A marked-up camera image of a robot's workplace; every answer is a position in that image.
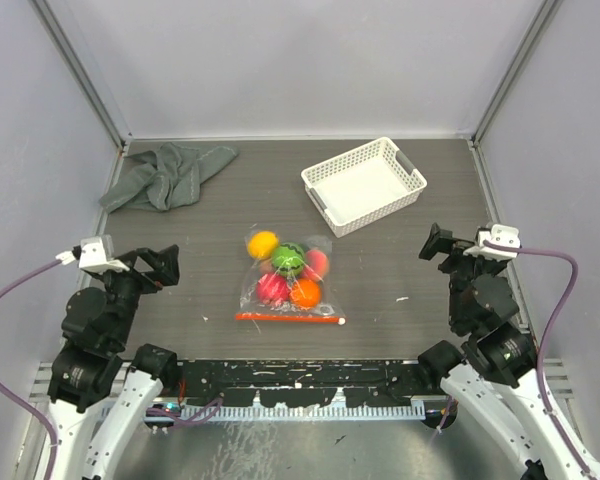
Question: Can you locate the pink peach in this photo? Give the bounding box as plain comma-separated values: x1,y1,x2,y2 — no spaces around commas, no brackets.
302,249,330,282

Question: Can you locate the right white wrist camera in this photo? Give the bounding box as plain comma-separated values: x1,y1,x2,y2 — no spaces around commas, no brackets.
463,223,521,261

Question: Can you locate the yellow lemon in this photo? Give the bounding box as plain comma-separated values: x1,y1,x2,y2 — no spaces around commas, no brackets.
246,230,279,260

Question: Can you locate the grey cable duct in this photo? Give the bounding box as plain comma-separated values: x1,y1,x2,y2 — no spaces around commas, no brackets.
99,402,427,422

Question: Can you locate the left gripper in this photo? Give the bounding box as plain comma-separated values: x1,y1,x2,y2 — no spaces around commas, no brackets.
93,242,178,346

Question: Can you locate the white plastic basket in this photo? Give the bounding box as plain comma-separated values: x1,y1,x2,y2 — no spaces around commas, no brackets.
301,137,428,238

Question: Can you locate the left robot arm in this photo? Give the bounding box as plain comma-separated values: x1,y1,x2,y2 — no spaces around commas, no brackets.
44,235,181,479

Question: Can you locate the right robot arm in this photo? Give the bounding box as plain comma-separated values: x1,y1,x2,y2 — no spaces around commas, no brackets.
418,224,600,479

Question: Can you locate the clear zip top bag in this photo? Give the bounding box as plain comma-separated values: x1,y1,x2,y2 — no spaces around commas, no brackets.
235,229,347,326

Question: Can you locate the grey cloth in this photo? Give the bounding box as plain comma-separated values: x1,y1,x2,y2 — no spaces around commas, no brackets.
99,142,239,213

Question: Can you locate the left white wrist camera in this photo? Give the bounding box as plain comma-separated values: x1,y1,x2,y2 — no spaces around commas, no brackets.
55,234,130,274

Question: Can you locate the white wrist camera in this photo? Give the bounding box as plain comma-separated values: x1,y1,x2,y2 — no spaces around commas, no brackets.
55,234,130,274
463,223,521,261

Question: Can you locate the red apple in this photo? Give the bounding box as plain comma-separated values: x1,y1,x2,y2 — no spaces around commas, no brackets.
256,273,290,305

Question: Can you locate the orange fruit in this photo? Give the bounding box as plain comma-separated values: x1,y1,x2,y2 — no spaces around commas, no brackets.
289,278,322,309

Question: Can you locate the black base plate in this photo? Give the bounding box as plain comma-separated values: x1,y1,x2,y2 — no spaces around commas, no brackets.
122,357,479,409

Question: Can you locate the green watermelon ball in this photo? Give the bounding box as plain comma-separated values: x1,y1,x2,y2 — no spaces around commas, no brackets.
271,242,305,277

